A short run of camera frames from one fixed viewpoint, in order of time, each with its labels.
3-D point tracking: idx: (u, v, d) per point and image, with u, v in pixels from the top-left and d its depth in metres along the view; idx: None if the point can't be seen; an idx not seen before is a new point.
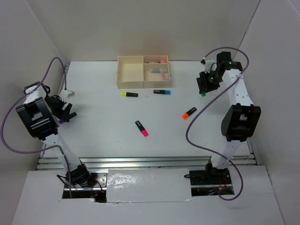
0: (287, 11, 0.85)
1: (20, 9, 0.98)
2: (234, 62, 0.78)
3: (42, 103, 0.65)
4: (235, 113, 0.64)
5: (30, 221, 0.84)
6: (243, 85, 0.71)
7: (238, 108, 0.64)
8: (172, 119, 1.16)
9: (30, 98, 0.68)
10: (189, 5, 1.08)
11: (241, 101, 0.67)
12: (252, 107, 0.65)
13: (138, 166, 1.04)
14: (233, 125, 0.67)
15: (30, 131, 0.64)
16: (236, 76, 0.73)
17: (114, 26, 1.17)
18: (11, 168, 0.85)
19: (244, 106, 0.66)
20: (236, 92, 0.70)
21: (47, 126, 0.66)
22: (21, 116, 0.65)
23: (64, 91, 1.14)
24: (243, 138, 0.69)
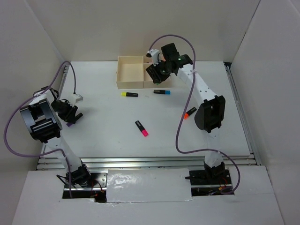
0: (286, 11, 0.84)
1: (20, 10, 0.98)
2: (182, 56, 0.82)
3: (46, 104, 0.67)
4: (207, 111, 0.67)
5: (31, 221, 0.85)
6: (201, 80, 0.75)
7: (208, 105, 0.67)
8: (172, 119, 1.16)
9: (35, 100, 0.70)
10: (189, 5, 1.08)
11: (206, 95, 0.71)
12: (217, 98, 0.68)
13: (138, 166, 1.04)
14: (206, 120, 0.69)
15: (31, 132, 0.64)
16: (191, 71, 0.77)
17: (113, 27, 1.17)
18: (11, 168, 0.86)
19: (211, 101, 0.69)
20: (198, 89, 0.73)
21: (48, 129, 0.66)
22: (24, 116, 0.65)
23: (73, 95, 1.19)
24: (218, 125, 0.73)
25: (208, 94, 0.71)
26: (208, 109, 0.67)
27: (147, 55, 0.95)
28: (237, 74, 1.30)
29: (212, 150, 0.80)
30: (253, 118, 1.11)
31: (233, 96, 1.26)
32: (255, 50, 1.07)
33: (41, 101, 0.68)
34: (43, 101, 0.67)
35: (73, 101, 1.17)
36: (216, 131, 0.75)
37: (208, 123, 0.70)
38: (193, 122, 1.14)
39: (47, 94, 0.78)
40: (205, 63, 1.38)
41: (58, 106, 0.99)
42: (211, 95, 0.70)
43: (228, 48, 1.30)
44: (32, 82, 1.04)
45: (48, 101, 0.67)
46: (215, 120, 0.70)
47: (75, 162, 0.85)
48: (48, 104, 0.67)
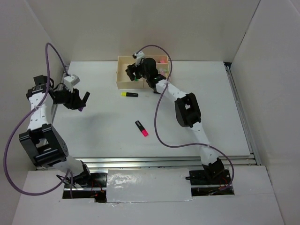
0: (286, 11, 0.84)
1: (20, 10, 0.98)
2: (158, 77, 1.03)
3: (49, 132, 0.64)
4: (181, 105, 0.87)
5: (31, 221, 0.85)
6: (173, 86, 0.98)
7: (180, 101, 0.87)
8: (172, 119, 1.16)
9: (36, 124, 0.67)
10: (189, 5, 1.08)
11: (179, 96, 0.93)
12: (188, 95, 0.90)
13: (138, 166, 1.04)
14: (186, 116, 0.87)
15: (34, 161, 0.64)
16: (165, 83, 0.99)
17: (114, 27, 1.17)
18: (11, 169, 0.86)
19: (183, 98, 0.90)
20: (171, 93, 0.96)
21: (54, 157, 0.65)
22: (26, 145, 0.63)
23: (67, 79, 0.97)
24: (198, 120, 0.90)
25: (179, 93, 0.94)
26: (181, 104, 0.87)
27: (134, 56, 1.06)
28: (237, 74, 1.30)
29: (200, 144, 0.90)
30: (253, 118, 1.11)
31: (233, 96, 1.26)
32: (255, 50, 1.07)
33: (43, 127, 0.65)
34: (47, 129, 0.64)
35: (70, 85, 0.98)
36: (198, 126, 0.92)
37: (187, 118, 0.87)
38: None
39: (46, 105, 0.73)
40: (205, 63, 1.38)
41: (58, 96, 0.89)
42: (183, 94, 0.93)
43: (228, 48, 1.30)
44: (32, 82, 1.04)
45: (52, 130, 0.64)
46: (193, 115, 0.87)
47: (78, 171, 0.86)
48: (52, 131, 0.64)
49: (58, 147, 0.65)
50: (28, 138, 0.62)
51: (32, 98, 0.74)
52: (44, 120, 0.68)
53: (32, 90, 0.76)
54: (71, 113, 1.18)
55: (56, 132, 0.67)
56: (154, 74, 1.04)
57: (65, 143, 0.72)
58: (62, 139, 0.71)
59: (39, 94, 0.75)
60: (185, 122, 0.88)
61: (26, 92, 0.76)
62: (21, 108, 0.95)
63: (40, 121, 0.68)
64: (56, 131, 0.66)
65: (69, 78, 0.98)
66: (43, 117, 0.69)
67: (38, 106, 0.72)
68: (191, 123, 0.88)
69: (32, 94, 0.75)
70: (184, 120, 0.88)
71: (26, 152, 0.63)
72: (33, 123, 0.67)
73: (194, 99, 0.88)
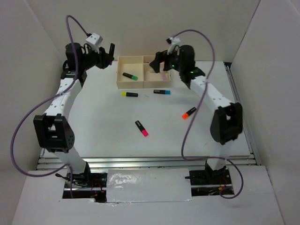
0: (286, 11, 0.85)
1: (20, 9, 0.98)
2: (195, 70, 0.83)
3: (59, 124, 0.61)
4: (221, 117, 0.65)
5: (30, 221, 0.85)
6: (214, 88, 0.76)
7: (222, 110, 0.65)
8: (172, 119, 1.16)
9: (52, 111, 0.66)
10: (189, 5, 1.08)
11: (219, 103, 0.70)
12: (233, 105, 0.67)
13: (138, 165, 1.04)
14: (224, 128, 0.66)
15: (41, 141, 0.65)
16: (203, 82, 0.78)
17: (114, 27, 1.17)
18: (11, 168, 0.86)
19: (226, 107, 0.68)
20: (211, 97, 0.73)
21: (58, 145, 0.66)
22: (37, 127, 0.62)
23: (90, 40, 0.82)
24: (235, 137, 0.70)
25: (222, 101, 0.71)
26: (223, 114, 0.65)
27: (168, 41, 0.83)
28: (236, 74, 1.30)
29: (220, 158, 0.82)
30: (253, 118, 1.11)
31: (233, 96, 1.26)
32: (255, 50, 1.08)
33: (56, 116, 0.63)
34: (58, 120, 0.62)
35: (96, 46, 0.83)
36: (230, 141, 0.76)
37: (225, 131, 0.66)
38: (193, 123, 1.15)
39: (69, 94, 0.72)
40: (205, 63, 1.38)
41: (84, 60, 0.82)
42: (226, 103, 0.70)
43: (228, 48, 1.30)
44: (32, 82, 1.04)
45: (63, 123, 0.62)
46: (234, 131, 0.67)
47: (79, 170, 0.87)
48: (63, 124, 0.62)
49: (64, 139, 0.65)
50: (40, 122, 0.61)
51: (63, 81, 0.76)
52: (60, 110, 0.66)
53: (66, 73, 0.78)
54: (71, 113, 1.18)
55: (66, 124, 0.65)
56: (191, 67, 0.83)
57: (73, 133, 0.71)
58: (71, 130, 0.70)
59: (70, 80, 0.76)
60: (222, 138, 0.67)
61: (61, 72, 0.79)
62: (21, 107, 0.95)
63: (57, 109, 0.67)
64: (66, 123, 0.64)
65: (92, 38, 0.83)
66: (62, 107, 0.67)
67: (63, 93, 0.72)
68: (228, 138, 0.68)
69: (64, 78, 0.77)
70: (221, 136, 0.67)
71: (37, 132, 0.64)
72: (50, 109, 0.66)
73: (240, 112, 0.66)
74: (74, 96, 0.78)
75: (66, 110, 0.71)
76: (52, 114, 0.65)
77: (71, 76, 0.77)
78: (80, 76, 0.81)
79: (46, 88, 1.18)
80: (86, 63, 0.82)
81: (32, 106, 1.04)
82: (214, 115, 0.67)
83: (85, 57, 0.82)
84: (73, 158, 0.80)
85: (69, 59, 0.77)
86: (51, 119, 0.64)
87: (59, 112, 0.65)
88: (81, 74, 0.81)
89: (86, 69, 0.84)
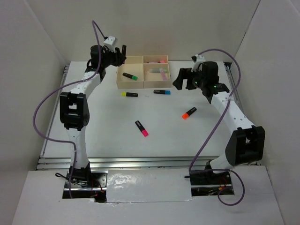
0: (286, 11, 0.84)
1: (20, 10, 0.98)
2: (219, 85, 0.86)
3: (81, 101, 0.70)
4: (240, 140, 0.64)
5: (30, 221, 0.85)
6: (236, 107, 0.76)
7: (242, 133, 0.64)
8: (172, 119, 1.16)
9: (76, 91, 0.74)
10: (189, 5, 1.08)
11: (240, 123, 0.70)
12: (255, 129, 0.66)
13: (138, 166, 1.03)
14: (241, 152, 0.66)
15: (61, 116, 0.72)
16: (226, 99, 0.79)
17: (114, 27, 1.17)
18: (11, 168, 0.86)
19: (247, 129, 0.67)
20: (231, 115, 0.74)
21: (74, 121, 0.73)
22: (61, 101, 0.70)
23: (107, 41, 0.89)
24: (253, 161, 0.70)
25: (243, 122, 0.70)
26: (242, 137, 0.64)
27: (194, 58, 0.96)
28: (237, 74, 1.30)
29: (226, 170, 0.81)
30: (253, 118, 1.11)
31: (233, 96, 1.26)
32: (255, 50, 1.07)
33: (78, 94, 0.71)
34: (80, 97, 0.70)
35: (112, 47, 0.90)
36: None
37: (241, 156, 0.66)
38: (193, 123, 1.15)
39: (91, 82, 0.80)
40: None
41: (105, 58, 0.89)
42: (247, 123, 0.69)
43: (228, 48, 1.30)
44: (32, 82, 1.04)
45: (84, 100, 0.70)
46: (250, 155, 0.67)
47: (83, 161, 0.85)
48: (83, 102, 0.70)
49: (81, 116, 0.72)
50: (65, 97, 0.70)
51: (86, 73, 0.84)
52: (83, 91, 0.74)
53: (90, 69, 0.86)
54: None
55: (86, 104, 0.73)
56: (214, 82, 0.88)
57: (88, 116, 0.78)
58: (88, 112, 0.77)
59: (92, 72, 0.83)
60: (237, 161, 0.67)
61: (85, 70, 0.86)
62: (21, 107, 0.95)
63: (79, 90, 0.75)
64: (86, 102, 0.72)
65: (109, 40, 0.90)
66: (84, 89, 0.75)
67: (86, 79, 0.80)
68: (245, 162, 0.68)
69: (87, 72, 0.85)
70: (236, 159, 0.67)
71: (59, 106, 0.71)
72: (74, 89, 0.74)
73: (261, 139, 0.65)
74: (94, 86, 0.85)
75: (87, 94, 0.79)
76: (75, 93, 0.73)
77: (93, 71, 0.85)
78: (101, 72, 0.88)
79: (46, 88, 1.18)
80: (107, 61, 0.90)
81: (33, 106, 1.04)
82: (232, 135, 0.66)
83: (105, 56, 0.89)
84: (81, 139, 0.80)
85: (92, 58, 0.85)
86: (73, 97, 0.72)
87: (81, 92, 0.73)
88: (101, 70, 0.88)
89: (106, 66, 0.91)
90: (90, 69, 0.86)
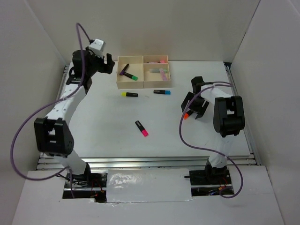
0: (286, 11, 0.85)
1: (20, 10, 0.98)
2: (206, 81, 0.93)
3: (60, 129, 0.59)
4: (221, 105, 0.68)
5: (30, 220, 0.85)
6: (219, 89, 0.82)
7: (222, 99, 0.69)
8: (172, 119, 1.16)
9: (54, 115, 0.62)
10: (189, 5, 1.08)
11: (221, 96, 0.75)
12: (235, 98, 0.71)
13: (138, 166, 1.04)
14: (224, 118, 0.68)
15: (39, 146, 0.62)
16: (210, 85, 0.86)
17: (114, 27, 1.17)
18: (11, 168, 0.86)
19: (228, 99, 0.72)
20: (214, 93, 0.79)
21: (56, 150, 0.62)
22: (37, 131, 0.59)
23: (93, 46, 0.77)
24: (236, 132, 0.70)
25: (224, 96, 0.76)
26: (223, 102, 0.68)
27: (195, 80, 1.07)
28: (237, 74, 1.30)
29: (220, 154, 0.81)
30: (253, 118, 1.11)
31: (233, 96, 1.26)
32: (255, 50, 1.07)
33: (56, 121, 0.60)
34: (58, 124, 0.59)
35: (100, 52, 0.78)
36: (229, 138, 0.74)
37: (224, 122, 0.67)
38: (193, 123, 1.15)
39: (73, 100, 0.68)
40: (205, 63, 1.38)
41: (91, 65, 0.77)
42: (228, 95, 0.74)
43: (228, 48, 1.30)
44: (32, 82, 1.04)
45: (63, 127, 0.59)
46: (233, 123, 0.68)
47: (78, 170, 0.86)
48: (62, 129, 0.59)
49: (62, 144, 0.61)
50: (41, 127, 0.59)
51: (67, 87, 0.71)
52: (63, 115, 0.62)
53: (72, 79, 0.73)
54: None
55: (67, 129, 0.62)
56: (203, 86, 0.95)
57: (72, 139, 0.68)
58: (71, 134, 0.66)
59: (74, 86, 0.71)
60: (221, 127, 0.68)
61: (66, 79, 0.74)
62: (21, 107, 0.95)
63: (58, 113, 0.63)
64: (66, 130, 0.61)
65: (96, 44, 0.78)
66: (63, 111, 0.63)
67: (66, 97, 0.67)
68: (228, 131, 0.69)
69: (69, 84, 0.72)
70: (221, 125, 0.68)
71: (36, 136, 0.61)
72: (53, 113, 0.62)
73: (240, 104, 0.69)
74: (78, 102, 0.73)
75: (68, 115, 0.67)
76: (53, 118, 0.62)
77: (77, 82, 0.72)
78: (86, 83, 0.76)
79: (46, 88, 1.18)
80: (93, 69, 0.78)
81: (33, 106, 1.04)
82: (214, 103, 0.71)
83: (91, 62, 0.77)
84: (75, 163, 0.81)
85: (75, 64, 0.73)
86: (51, 123, 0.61)
87: (61, 116, 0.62)
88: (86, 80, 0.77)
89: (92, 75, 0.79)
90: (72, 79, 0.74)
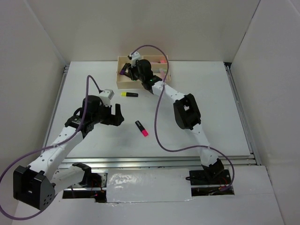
0: (287, 11, 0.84)
1: (21, 10, 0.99)
2: (154, 78, 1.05)
3: (37, 184, 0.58)
4: (181, 109, 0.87)
5: (30, 221, 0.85)
6: (169, 88, 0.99)
7: (179, 103, 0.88)
8: (171, 119, 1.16)
9: (38, 164, 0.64)
10: (189, 4, 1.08)
11: (176, 97, 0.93)
12: (187, 97, 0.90)
13: (138, 165, 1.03)
14: (185, 117, 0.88)
15: (17, 194, 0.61)
16: (162, 85, 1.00)
17: (114, 26, 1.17)
18: (11, 168, 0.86)
19: (182, 99, 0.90)
20: (168, 94, 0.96)
21: (29, 202, 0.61)
22: (16, 180, 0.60)
23: (102, 93, 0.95)
24: (198, 121, 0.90)
25: (177, 95, 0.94)
26: (181, 107, 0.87)
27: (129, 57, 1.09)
28: (237, 74, 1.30)
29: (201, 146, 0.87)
30: (253, 118, 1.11)
31: (233, 96, 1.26)
32: (255, 49, 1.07)
33: (37, 175, 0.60)
34: (37, 179, 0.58)
35: (107, 98, 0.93)
36: (198, 128, 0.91)
37: (186, 119, 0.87)
38: None
39: (63, 147, 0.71)
40: (205, 63, 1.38)
41: (98, 112, 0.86)
42: (180, 96, 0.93)
43: (228, 48, 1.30)
44: (31, 82, 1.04)
45: (40, 184, 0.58)
46: (192, 116, 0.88)
47: (78, 177, 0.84)
48: (39, 186, 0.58)
49: (37, 199, 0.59)
50: (18, 176, 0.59)
51: (64, 129, 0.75)
52: (46, 166, 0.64)
53: (72, 121, 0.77)
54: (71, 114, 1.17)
55: (47, 186, 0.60)
56: (149, 76, 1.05)
57: (53, 191, 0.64)
58: (52, 190, 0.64)
59: (71, 130, 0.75)
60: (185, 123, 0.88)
61: (68, 119, 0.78)
62: (21, 107, 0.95)
63: (43, 163, 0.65)
64: (44, 185, 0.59)
65: (105, 93, 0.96)
66: (49, 162, 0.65)
67: (57, 144, 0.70)
68: (191, 124, 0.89)
69: (68, 125, 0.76)
70: (184, 123, 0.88)
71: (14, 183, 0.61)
72: (37, 163, 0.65)
73: (192, 100, 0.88)
74: (73, 146, 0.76)
75: (55, 165, 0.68)
76: (37, 167, 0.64)
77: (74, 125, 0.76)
78: (86, 127, 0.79)
79: (46, 89, 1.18)
80: (97, 118, 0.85)
81: (32, 106, 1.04)
82: (174, 108, 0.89)
83: (99, 110, 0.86)
84: (77, 173, 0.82)
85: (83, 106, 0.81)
86: (33, 174, 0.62)
87: (43, 168, 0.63)
88: (86, 124, 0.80)
89: (93, 123, 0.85)
90: (73, 120, 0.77)
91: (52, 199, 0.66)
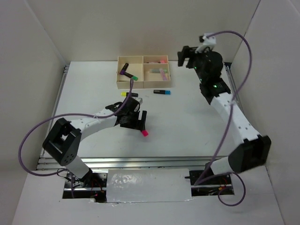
0: (286, 11, 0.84)
1: (21, 11, 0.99)
2: (220, 85, 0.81)
3: (70, 138, 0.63)
4: (247, 153, 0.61)
5: (29, 221, 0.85)
6: (241, 114, 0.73)
7: (249, 145, 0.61)
8: (172, 119, 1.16)
9: (78, 123, 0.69)
10: (188, 4, 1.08)
11: (246, 134, 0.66)
12: (260, 137, 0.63)
13: (138, 165, 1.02)
14: (246, 161, 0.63)
15: (46, 142, 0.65)
16: (228, 102, 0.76)
17: (114, 26, 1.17)
18: (11, 168, 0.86)
19: (252, 139, 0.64)
20: (236, 124, 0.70)
21: (54, 153, 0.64)
22: (54, 127, 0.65)
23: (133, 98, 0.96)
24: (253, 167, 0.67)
25: (250, 131, 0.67)
26: (249, 150, 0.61)
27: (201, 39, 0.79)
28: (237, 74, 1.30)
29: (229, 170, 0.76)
30: (253, 118, 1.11)
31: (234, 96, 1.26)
32: (256, 49, 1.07)
33: (73, 130, 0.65)
34: (73, 133, 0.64)
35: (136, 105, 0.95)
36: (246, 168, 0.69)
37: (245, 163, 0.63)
38: (192, 123, 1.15)
39: (100, 122, 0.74)
40: None
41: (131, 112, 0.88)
42: (252, 134, 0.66)
43: (229, 48, 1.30)
44: (31, 83, 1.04)
45: (73, 138, 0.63)
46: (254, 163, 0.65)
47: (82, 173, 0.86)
48: (72, 140, 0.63)
49: (63, 153, 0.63)
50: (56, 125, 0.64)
51: (103, 109, 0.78)
52: (83, 127, 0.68)
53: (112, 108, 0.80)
54: (71, 114, 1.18)
55: (75, 144, 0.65)
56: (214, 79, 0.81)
57: (74, 154, 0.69)
58: (75, 153, 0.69)
59: (109, 112, 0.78)
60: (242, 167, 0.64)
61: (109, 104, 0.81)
62: (21, 107, 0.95)
63: (81, 125, 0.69)
64: (74, 142, 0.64)
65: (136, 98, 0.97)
66: (86, 126, 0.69)
67: (97, 116, 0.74)
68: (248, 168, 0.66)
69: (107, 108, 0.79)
70: (241, 166, 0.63)
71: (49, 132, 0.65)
72: (77, 123, 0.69)
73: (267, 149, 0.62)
74: (104, 125, 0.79)
75: (86, 132, 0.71)
76: (75, 125, 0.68)
77: (114, 110, 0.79)
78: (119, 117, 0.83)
79: (46, 88, 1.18)
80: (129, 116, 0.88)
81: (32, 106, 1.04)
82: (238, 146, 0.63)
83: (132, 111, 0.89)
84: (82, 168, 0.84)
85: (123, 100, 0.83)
86: (68, 129, 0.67)
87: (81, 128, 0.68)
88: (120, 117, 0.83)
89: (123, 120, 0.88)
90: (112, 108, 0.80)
91: (67, 163, 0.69)
